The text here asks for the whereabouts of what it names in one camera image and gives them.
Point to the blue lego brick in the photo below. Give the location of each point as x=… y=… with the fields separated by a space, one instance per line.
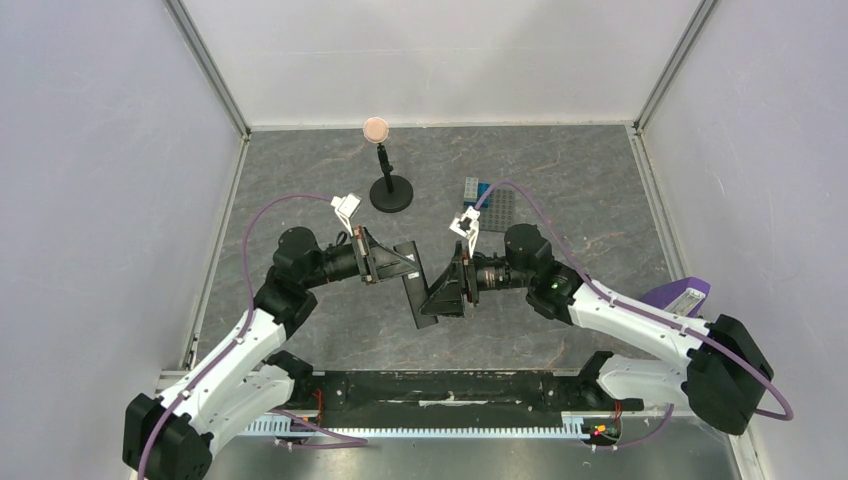
x=481 y=189

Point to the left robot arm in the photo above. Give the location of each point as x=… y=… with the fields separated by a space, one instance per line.
x=177 y=434

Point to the dark grey lego baseplate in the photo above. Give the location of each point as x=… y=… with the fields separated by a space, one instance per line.
x=497 y=215

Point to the black remote control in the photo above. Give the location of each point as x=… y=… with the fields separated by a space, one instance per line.
x=415 y=285

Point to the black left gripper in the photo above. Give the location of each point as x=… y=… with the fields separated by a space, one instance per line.
x=379 y=262

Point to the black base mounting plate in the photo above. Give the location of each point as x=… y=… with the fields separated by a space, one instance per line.
x=383 y=399

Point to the light grey lego brick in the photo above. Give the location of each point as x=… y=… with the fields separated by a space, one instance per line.
x=471 y=191

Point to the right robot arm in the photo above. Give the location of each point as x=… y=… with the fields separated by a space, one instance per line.
x=714 y=367

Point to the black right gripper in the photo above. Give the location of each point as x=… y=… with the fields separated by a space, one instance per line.
x=468 y=279

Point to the white cable duct strip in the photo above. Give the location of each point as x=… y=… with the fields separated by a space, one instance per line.
x=570 y=428

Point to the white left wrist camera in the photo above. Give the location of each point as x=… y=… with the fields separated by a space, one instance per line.
x=345 y=207

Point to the purple box device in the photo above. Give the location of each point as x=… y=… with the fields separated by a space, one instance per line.
x=683 y=297

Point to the black stand with pink disc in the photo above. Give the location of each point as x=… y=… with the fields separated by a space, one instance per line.
x=390 y=193

